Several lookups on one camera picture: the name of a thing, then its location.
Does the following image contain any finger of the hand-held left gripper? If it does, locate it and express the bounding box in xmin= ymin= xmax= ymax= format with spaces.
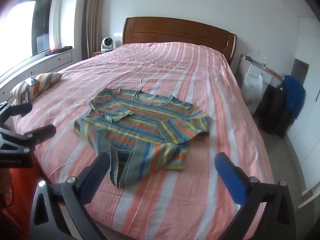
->
xmin=0 ymin=102 xmax=33 ymax=125
xmin=0 ymin=124 xmax=57 ymax=153

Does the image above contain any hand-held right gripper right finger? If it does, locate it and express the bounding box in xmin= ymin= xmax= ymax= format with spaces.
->
xmin=214 ymin=152 xmax=297 ymax=240

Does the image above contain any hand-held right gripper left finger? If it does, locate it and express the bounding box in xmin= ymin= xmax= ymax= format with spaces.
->
xmin=29 ymin=152 xmax=111 ymax=240

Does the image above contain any striped knit sweater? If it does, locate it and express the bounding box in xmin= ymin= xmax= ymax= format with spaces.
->
xmin=73 ymin=88 xmax=212 ymax=189

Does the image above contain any dark clothes pile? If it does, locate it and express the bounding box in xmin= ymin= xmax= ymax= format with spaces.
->
xmin=44 ymin=46 xmax=73 ymax=55

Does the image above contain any striped pillow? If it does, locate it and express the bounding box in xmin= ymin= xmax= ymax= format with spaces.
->
xmin=10 ymin=72 xmax=63 ymax=104

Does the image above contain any red cloth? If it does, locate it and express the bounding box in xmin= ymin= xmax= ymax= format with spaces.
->
xmin=0 ymin=155 xmax=49 ymax=240

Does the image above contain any white window seat cabinet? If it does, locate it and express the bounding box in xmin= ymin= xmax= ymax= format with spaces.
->
xmin=0 ymin=49 xmax=75 ymax=100

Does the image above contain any window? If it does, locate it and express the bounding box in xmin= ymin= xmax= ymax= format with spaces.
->
xmin=0 ymin=0 xmax=54 ymax=75

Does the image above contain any black jacket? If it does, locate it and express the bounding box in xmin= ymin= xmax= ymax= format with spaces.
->
xmin=254 ymin=84 xmax=293 ymax=139

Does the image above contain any white plastic bag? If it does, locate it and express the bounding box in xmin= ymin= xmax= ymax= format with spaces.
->
xmin=241 ymin=74 xmax=263 ymax=105

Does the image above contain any white sheer curtain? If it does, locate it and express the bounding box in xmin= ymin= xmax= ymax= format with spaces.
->
xmin=49 ymin=0 xmax=64 ymax=50

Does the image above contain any blue cloth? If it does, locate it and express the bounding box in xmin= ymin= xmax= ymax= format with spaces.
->
xmin=282 ymin=75 xmax=307 ymax=119

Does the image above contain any white fan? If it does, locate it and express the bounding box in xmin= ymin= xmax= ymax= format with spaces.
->
xmin=101 ymin=37 xmax=115 ymax=52

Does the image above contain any white wardrobe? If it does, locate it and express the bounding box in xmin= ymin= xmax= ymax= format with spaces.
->
xmin=287 ymin=15 xmax=320 ymax=195

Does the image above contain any white desk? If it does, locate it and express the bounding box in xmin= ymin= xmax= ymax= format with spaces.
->
xmin=240 ymin=54 xmax=285 ymax=110

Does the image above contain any beige curtain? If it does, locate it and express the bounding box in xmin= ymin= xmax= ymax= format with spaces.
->
xmin=82 ymin=0 xmax=107 ymax=60

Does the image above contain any pink striped bedspread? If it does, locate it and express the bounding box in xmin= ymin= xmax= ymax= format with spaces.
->
xmin=11 ymin=42 xmax=275 ymax=240

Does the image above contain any wooden headboard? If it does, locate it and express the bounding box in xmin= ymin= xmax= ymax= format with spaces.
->
xmin=122 ymin=17 xmax=237 ymax=64

